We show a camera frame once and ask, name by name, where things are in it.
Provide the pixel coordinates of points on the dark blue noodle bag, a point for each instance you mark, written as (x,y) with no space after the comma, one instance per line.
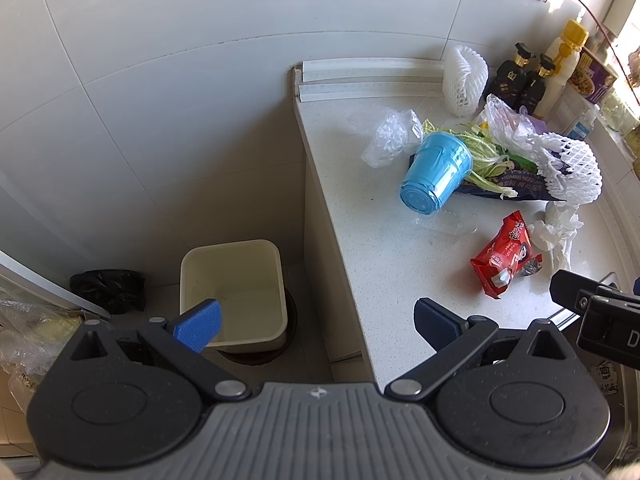
(529,187)

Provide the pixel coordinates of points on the blue plastic cup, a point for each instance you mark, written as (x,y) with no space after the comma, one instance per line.
(439,166)

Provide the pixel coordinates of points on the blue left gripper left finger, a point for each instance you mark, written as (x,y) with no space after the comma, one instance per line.
(198,326)

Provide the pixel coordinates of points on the dark sauce bottle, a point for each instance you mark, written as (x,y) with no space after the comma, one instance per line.
(510,78)
(535,86)

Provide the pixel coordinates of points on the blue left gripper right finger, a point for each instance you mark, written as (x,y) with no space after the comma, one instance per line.
(437,325)

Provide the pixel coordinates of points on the white foam net large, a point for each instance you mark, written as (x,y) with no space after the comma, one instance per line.
(569,168)

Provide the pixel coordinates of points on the dark sauce bottle right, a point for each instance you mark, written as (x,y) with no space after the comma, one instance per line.
(535,86)

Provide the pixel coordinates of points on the black garbage bag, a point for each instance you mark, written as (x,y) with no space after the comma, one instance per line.
(117,291)

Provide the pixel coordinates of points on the white plastic bag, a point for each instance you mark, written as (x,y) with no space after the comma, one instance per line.
(514,132)

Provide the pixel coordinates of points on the steel sink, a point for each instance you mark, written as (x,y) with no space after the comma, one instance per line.
(620,386)

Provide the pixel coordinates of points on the beige plastic trash bin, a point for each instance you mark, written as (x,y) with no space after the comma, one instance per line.
(245,278)

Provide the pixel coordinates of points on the red snack packet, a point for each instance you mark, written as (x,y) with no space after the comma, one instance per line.
(508,255)

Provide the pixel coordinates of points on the dark sauce bottle left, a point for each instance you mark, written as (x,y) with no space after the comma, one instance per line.
(510,78)

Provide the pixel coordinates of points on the clear sanitizer spray bottle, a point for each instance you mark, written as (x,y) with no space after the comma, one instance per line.
(583,124)

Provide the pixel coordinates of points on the white bottle yellow cap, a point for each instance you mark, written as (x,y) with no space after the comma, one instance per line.
(565,52)

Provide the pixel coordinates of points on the white tissue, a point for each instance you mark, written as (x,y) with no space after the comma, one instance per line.
(554,234)

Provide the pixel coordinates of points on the clear plastic bag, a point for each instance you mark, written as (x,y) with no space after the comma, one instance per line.
(400,132)

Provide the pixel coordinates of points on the purple food box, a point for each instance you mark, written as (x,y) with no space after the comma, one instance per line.
(592,79)

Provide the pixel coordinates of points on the green cabbage leaves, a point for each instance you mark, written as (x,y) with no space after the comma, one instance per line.
(489,159)

